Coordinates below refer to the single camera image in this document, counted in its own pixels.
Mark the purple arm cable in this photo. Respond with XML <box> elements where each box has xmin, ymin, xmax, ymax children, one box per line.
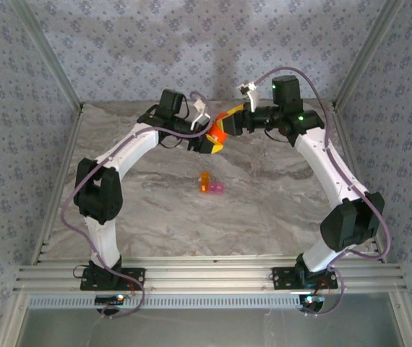
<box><xmin>59</xmin><ymin>90</ymin><xmax>215</xmax><ymax>320</ymax></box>
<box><xmin>252</xmin><ymin>67</ymin><xmax>392</xmax><ymax>318</ymax></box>

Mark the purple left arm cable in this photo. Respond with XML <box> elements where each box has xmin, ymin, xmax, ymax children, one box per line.
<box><xmin>59</xmin><ymin>90</ymin><xmax>215</xmax><ymax>320</ymax></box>

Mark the aluminium frame post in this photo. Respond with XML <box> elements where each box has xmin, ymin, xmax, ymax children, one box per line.
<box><xmin>333</xmin><ymin>0</ymin><xmax>408</xmax><ymax>109</ymax></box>
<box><xmin>9</xmin><ymin>0</ymin><xmax>85</xmax><ymax>111</ymax></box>

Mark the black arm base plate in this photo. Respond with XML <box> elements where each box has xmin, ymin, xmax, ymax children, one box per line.
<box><xmin>80</xmin><ymin>267</ymin><xmax>146</xmax><ymax>291</ymax></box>
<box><xmin>271</xmin><ymin>266</ymin><xmax>338</xmax><ymax>290</ymax></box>

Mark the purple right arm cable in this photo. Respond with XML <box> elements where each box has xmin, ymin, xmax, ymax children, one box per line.
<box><xmin>252</xmin><ymin>67</ymin><xmax>392</xmax><ymax>318</ymax></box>

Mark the grey metal sheet panel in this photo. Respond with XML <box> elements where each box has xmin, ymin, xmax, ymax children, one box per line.
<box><xmin>17</xmin><ymin>293</ymin><xmax>405</xmax><ymax>347</ymax></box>

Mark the aluminium frame leg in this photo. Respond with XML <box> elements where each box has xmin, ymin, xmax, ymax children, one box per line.
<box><xmin>0</xmin><ymin>291</ymin><xmax>30</xmax><ymax>347</ymax></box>
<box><xmin>389</xmin><ymin>291</ymin><xmax>412</xmax><ymax>347</ymax></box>

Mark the small controller board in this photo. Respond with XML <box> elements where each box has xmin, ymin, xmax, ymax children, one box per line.
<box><xmin>299</xmin><ymin>294</ymin><xmax>326</xmax><ymax>305</ymax></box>
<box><xmin>95</xmin><ymin>294</ymin><xmax>126</xmax><ymax>305</ymax></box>

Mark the aluminium mounting rail beam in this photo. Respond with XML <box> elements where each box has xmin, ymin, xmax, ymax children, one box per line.
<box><xmin>13</xmin><ymin>254</ymin><xmax>408</xmax><ymax>294</ymax></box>

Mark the pink translucent pill box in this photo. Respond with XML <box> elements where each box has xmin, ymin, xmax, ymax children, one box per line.
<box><xmin>207</xmin><ymin>181</ymin><xmax>227</xmax><ymax>197</ymax></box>

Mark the aluminium side rail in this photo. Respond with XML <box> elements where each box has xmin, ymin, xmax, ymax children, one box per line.
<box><xmin>28</xmin><ymin>104</ymin><xmax>85</xmax><ymax>267</ymax></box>
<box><xmin>331</xmin><ymin>103</ymin><xmax>388</xmax><ymax>264</ymax></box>

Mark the grey slotted cable duct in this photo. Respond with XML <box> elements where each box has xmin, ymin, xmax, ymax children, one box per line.
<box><xmin>27</xmin><ymin>293</ymin><xmax>303</xmax><ymax>310</ymax></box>

